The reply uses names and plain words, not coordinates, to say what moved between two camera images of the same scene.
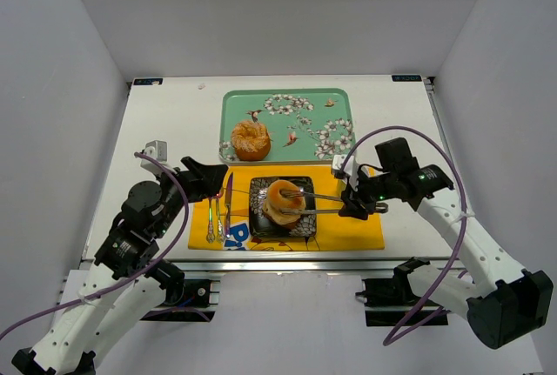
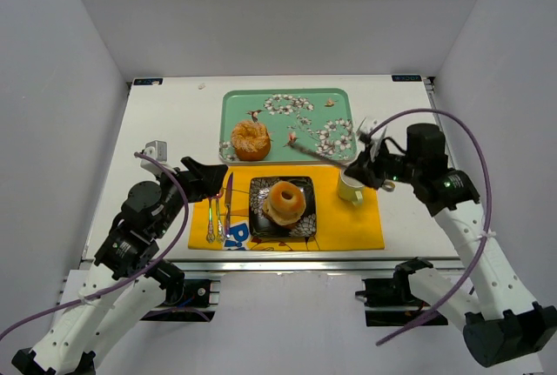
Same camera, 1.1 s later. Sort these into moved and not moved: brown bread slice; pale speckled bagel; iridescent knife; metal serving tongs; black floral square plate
Moved: metal serving tongs
Not moved: iridescent knife; brown bread slice; pale speckled bagel; black floral square plate
